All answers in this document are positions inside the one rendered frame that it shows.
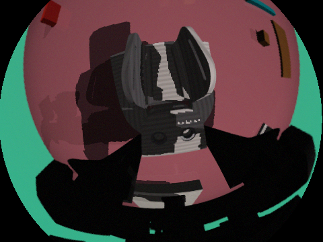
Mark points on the teal flat bar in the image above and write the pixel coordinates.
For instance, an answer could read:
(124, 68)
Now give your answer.
(261, 5)

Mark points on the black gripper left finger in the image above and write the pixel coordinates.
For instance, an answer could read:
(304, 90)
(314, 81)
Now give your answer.
(118, 171)

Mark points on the brown flat square plate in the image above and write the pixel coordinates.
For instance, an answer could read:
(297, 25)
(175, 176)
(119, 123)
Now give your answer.
(283, 50)

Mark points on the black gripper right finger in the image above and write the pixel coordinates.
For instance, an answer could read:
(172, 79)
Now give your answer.
(235, 154)

